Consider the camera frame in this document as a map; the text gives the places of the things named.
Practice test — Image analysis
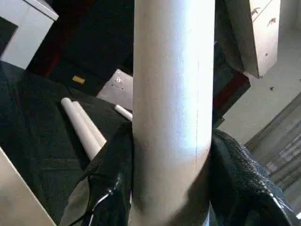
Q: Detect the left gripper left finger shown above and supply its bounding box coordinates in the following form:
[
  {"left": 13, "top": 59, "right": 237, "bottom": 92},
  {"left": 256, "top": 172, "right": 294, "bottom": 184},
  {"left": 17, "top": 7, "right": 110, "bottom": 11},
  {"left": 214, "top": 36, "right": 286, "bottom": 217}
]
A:
[{"left": 60, "top": 121, "right": 135, "bottom": 226}]

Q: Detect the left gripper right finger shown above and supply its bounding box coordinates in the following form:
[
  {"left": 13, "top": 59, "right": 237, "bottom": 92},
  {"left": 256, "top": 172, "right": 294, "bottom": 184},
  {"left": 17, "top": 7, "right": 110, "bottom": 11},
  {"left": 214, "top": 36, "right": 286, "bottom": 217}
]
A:
[{"left": 206, "top": 128, "right": 297, "bottom": 226}]

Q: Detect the white plastic table leg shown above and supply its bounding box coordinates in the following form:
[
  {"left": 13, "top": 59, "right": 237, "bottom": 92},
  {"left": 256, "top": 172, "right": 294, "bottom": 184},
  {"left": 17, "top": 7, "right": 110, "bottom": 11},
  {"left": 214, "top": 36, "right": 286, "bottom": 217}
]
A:
[
  {"left": 72, "top": 100, "right": 108, "bottom": 148},
  {"left": 60, "top": 98, "right": 102, "bottom": 163},
  {"left": 114, "top": 105, "right": 134, "bottom": 121},
  {"left": 130, "top": 0, "right": 216, "bottom": 226}
]

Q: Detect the pale striped curtain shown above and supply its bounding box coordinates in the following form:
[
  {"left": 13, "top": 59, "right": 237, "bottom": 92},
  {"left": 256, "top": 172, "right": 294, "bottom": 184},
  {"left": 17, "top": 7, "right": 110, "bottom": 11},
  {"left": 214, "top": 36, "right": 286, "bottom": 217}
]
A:
[{"left": 244, "top": 91, "right": 301, "bottom": 189}]

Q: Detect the pale panel with holes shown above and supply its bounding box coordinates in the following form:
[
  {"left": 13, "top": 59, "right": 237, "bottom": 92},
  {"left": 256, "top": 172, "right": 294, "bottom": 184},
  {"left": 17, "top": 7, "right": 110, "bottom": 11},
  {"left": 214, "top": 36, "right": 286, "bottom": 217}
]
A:
[{"left": 96, "top": 69, "right": 135, "bottom": 111}]

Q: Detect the black quilted mat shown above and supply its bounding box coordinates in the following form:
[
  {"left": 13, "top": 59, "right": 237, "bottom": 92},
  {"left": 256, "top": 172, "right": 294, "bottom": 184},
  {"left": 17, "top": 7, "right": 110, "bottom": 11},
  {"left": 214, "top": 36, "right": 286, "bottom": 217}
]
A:
[{"left": 0, "top": 60, "right": 135, "bottom": 226}]

